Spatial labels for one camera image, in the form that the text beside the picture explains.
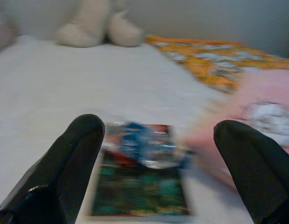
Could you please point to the yellow duck print duvet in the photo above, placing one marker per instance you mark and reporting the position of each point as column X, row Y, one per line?
column 205, row 60

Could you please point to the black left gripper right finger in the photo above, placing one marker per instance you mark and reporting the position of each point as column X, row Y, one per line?
column 258, row 168

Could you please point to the white quilted mattress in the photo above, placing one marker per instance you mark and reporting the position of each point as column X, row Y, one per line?
column 65, row 81

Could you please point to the cream plush toy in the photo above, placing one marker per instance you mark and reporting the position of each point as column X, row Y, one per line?
column 88, row 30

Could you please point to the colourful picture book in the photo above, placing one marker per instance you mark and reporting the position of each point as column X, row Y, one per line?
column 139, row 182

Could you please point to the beige padded bed side panel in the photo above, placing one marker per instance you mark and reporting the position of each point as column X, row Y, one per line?
column 0, row 35

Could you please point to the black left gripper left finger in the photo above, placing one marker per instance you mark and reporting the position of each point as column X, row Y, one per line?
column 65, row 163

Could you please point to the pink pillow with white print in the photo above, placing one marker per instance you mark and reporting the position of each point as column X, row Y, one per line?
column 263, row 86

